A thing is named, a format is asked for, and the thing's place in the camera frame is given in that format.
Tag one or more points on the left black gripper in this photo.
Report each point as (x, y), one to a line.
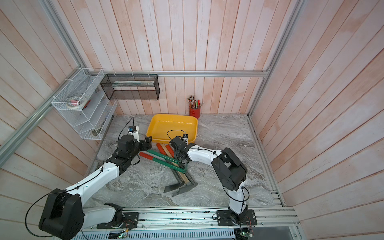
(148, 142)

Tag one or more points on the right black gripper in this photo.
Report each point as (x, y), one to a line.
(176, 154)

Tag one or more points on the green hoe red grip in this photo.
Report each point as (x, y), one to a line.
(163, 156)
(169, 165)

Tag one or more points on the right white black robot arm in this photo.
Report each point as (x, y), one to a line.
(229, 169)

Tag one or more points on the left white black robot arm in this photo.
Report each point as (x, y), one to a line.
(64, 215)

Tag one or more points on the yellow plastic storage box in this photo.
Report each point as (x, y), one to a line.
(164, 127)

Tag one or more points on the red pen holder cup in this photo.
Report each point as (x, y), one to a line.
(196, 113)

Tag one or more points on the pens in red cup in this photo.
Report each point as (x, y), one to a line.
(194, 103)

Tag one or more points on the tape roll on shelf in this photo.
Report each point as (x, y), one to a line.
(76, 102)

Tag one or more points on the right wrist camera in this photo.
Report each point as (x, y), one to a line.
(185, 139)

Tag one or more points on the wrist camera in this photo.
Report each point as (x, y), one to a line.
(185, 139)
(134, 131)

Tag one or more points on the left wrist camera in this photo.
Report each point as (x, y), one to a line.
(134, 131)

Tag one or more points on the black mesh wall basket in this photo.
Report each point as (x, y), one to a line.
(131, 87)

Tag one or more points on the white wire wall shelf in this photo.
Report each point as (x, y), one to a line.
(92, 121)

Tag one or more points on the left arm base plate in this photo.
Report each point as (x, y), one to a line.
(124, 220)

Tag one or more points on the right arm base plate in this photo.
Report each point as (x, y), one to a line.
(230, 218)

